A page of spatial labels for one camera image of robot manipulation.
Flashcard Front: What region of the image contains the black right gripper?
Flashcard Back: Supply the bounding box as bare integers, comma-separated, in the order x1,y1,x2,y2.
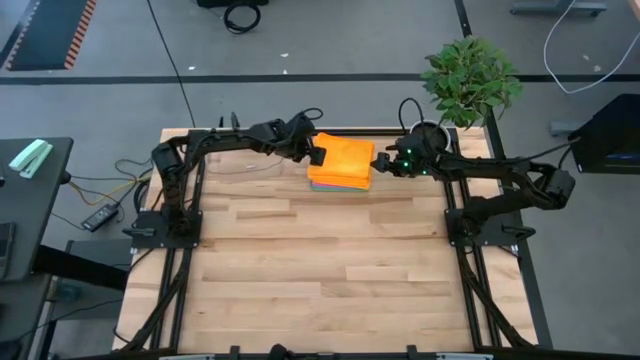
371,133,442,178

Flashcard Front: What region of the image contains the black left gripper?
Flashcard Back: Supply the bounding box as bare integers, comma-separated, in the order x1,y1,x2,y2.
278,115,327,168

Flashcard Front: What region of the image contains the golden orange microfiber towel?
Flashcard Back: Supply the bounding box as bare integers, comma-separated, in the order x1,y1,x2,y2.
307,167,373,186

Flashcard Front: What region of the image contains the pink microfiber towel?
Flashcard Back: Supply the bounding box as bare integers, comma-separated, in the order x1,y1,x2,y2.
311,183,369,192

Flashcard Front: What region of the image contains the white plant pot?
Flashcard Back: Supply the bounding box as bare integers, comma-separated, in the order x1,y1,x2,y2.
408,118,454,152

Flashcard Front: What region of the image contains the clear plastic bin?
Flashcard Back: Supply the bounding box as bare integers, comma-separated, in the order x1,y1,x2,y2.
206,125,287,176

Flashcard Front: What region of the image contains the green leafy plant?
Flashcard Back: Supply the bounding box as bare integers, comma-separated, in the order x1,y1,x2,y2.
420,37,524,130

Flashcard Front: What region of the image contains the black equipment base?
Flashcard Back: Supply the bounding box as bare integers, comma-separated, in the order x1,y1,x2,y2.
197,0,271,8

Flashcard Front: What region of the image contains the black power adapter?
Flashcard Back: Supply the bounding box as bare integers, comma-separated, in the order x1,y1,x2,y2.
81,202,120,233

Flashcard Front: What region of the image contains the grey desk foot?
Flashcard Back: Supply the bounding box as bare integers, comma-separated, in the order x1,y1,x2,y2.
509,0,609,16

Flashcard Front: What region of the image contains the black cabinet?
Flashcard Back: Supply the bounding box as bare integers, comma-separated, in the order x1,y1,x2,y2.
568,93,640,175

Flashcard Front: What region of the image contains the mint green stapler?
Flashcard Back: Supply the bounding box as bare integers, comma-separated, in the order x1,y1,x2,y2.
8,138,54,180

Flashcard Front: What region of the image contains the black side desk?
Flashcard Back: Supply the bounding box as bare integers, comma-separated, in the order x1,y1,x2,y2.
0,137,75,284

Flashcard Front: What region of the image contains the black orange-edged floor mat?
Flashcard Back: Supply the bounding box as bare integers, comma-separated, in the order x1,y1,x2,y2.
0,0,98,71

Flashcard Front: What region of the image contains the black aluminium table frame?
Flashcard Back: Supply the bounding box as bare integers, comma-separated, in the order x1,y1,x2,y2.
112,127,554,360

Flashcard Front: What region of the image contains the coiled black cable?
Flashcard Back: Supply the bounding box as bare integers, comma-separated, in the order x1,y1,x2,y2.
223,2,262,35

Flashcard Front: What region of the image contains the thin black floor cable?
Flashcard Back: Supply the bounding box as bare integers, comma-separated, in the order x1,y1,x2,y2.
146,0,197,129

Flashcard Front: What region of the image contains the yellow floor cable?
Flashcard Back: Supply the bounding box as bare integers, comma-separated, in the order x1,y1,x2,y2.
67,174,152,206

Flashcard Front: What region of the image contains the white floor cable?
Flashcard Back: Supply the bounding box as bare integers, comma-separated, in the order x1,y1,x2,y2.
542,0,640,95

